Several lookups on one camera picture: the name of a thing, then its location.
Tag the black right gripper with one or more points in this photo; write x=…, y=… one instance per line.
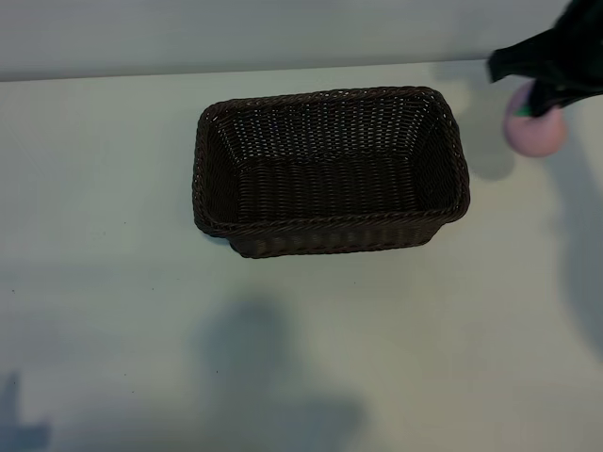
x=577, y=52

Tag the pink peach with green stem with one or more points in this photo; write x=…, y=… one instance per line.
x=532, y=139

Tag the dark brown wicker basket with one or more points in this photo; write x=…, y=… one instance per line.
x=330, y=198

